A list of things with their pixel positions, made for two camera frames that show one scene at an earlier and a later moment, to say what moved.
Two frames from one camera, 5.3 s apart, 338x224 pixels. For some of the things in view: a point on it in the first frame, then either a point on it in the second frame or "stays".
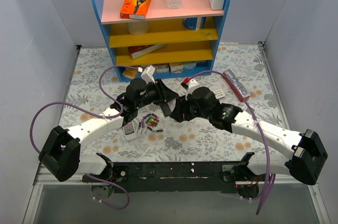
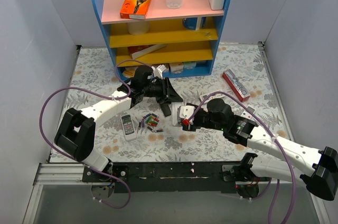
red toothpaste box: (240, 90) stays
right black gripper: (181, 108) → (195, 122)
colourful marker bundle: (151, 119) stays
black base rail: (174, 177) stays
